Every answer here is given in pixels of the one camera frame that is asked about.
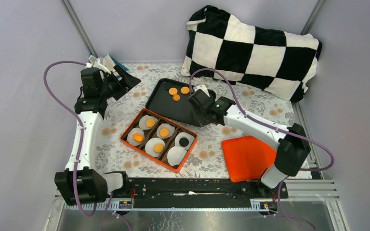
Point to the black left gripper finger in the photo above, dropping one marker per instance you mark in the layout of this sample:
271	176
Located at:
124	78
120	86

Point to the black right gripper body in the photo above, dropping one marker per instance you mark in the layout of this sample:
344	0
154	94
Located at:
201	119

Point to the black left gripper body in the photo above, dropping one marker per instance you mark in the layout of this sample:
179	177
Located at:
105	90

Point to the black sandwich cookie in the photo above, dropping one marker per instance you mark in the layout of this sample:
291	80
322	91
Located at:
183	141

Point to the black cookie tray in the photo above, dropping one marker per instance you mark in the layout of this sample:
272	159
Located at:
162	103

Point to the orange cookie box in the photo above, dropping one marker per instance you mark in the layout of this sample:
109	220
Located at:
152	133

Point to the round orange cookie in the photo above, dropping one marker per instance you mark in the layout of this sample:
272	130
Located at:
164	132
150	123
158	148
185	90
173	91

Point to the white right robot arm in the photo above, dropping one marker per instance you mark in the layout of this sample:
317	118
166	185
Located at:
290	143

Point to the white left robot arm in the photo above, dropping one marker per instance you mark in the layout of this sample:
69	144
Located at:
80	183

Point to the teal beige folded cloth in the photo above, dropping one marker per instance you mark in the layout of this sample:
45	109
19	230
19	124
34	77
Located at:
106	64

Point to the floral table mat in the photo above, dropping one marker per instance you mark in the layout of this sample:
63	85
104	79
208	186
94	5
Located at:
206	159

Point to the orange box lid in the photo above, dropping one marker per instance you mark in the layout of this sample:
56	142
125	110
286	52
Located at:
247	158

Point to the black white checkered pillow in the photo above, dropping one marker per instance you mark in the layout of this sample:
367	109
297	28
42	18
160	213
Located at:
221	46

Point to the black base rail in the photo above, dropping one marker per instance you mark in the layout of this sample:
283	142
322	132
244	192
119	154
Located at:
186	193

